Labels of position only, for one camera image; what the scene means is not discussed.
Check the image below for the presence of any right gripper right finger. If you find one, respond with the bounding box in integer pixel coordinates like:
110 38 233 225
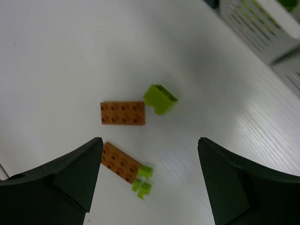
198 137 300 225

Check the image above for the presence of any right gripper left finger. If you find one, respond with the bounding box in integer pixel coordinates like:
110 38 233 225
0 137 103 225

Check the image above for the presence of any brown lego brick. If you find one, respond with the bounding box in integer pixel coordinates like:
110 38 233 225
101 142 142 184
100 101 145 126

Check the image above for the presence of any lime small lego brick top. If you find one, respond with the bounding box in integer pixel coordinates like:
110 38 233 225
143 84 179 115

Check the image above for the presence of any small lime lego piece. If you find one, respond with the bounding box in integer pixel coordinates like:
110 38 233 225
131 179 152 200
137 165 153 180

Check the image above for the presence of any white slotted container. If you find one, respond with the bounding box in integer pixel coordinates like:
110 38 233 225
272 49 300 98
220 0 300 64

